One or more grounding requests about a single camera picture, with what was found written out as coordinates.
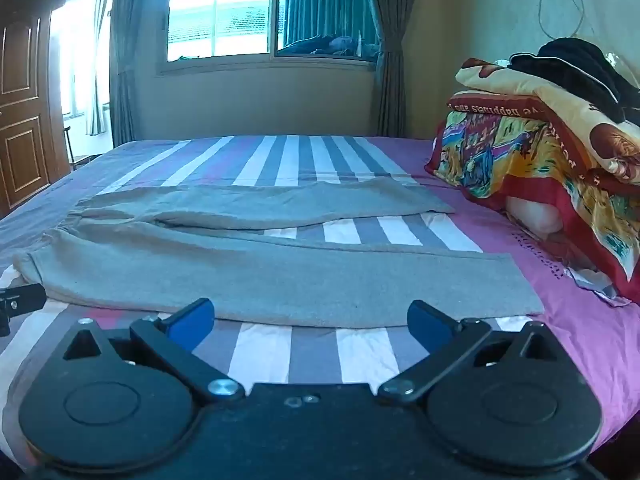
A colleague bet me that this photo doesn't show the white sheer curtain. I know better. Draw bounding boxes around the white sheer curtain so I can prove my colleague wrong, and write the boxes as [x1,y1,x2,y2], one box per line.
[82,0,113,137]

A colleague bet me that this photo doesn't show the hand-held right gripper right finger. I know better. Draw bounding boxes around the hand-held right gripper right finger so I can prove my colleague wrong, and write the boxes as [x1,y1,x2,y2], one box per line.
[377,300,566,406]

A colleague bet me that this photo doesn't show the white pillow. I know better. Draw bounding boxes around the white pillow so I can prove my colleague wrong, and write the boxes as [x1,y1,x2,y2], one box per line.
[505,195,565,237]

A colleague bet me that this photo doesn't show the grey curtain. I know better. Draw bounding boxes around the grey curtain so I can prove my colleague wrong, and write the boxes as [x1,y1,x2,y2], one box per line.
[111,0,173,148]
[362,0,418,138]

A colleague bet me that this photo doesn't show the black clothing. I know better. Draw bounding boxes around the black clothing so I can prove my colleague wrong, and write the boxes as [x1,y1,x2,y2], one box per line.
[510,37,640,123]

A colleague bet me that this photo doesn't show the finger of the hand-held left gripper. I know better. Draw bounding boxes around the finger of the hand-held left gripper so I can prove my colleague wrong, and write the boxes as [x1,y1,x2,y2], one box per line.
[0,282,47,337]

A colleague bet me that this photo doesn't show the grey cloth scrap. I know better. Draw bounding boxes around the grey cloth scrap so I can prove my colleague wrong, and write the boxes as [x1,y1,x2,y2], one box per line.
[564,264,632,307]

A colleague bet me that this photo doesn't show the teal curtain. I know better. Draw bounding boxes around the teal curtain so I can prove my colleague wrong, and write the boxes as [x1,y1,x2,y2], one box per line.
[285,0,378,56]

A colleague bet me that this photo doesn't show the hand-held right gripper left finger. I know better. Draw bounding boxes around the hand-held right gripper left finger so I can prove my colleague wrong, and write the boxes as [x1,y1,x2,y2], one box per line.
[62,297,246,403]

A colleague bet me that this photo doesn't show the striped purple bed sheet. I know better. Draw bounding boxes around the striped purple bed sheet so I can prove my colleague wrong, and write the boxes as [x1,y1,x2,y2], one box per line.
[0,134,640,480]

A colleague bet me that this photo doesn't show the dark cloth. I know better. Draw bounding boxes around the dark cloth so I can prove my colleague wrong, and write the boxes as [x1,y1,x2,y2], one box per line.
[279,33,382,57]

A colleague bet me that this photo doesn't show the colourful folded blanket pile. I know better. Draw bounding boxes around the colourful folded blanket pile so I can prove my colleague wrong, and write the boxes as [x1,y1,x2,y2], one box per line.
[425,92,640,306]

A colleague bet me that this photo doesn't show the cream and red folded blanket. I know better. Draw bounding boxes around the cream and red folded blanket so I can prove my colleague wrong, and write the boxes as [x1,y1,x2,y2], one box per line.
[455,57,640,186]

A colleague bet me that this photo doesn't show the sliding glass window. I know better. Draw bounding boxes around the sliding glass window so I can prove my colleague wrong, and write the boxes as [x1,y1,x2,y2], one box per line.
[157,0,386,73]

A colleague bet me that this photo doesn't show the white wall cable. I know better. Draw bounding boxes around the white wall cable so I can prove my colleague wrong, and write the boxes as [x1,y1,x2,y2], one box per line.
[537,0,587,41]

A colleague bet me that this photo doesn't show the brown wooden door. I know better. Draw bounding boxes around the brown wooden door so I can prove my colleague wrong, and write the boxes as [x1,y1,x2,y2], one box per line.
[0,0,71,218]

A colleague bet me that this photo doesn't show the grey pants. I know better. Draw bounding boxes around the grey pants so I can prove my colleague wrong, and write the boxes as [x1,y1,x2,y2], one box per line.
[12,177,546,331]

